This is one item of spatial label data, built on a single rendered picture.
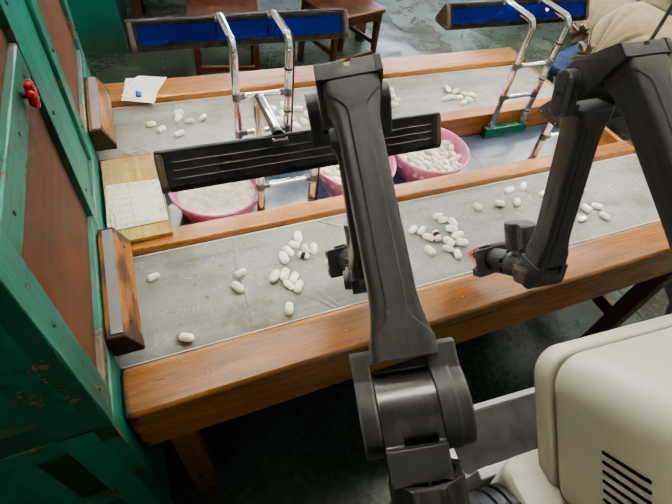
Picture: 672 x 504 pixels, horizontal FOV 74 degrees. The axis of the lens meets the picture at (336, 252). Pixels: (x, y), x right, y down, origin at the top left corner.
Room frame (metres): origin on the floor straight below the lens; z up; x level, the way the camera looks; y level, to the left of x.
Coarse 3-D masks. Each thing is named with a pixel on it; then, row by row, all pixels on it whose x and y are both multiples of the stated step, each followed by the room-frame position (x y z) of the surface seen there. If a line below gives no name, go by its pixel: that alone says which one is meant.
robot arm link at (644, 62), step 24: (624, 48) 0.63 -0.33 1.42; (648, 48) 0.64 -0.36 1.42; (600, 72) 0.64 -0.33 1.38; (624, 72) 0.61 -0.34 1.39; (648, 72) 0.60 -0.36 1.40; (600, 96) 0.67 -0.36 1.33; (624, 96) 0.60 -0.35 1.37; (648, 96) 0.58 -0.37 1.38; (624, 120) 0.59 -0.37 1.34; (648, 120) 0.56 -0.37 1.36; (648, 144) 0.54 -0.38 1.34; (648, 168) 0.52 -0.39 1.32
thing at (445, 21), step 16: (496, 0) 1.68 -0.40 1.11; (528, 0) 1.74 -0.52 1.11; (560, 0) 1.81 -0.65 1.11; (576, 0) 1.84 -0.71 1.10; (448, 16) 1.57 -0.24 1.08; (464, 16) 1.60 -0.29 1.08; (480, 16) 1.63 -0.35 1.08; (496, 16) 1.66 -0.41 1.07; (512, 16) 1.69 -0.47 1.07; (544, 16) 1.75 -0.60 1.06; (576, 16) 1.82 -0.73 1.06
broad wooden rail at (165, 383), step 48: (624, 240) 0.99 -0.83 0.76; (432, 288) 0.69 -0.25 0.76; (480, 288) 0.72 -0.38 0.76; (576, 288) 0.83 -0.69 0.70; (288, 336) 0.50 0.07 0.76; (336, 336) 0.51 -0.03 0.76; (144, 384) 0.34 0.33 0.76; (192, 384) 0.35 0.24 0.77; (240, 384) 0.37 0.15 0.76; (288, 384) 0.42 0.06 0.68; (144, 432) 0.27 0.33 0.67
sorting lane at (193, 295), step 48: (480, 192) 1.13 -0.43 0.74; (528, 192) 1.17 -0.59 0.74; (624, 192) 1.25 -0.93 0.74; (240, 240) 0.77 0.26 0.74; (288, 240) 0.80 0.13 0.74; (336, 240) 0.83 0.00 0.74; (480, 240) 0.92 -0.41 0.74; (576, 240) 0.98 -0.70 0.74; (144, 288) 0.57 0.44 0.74; (192, 288) 0.60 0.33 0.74; (336, 288) 0.66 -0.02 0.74; (144, 336) 0.45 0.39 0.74; (240, 336) 0.49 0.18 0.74
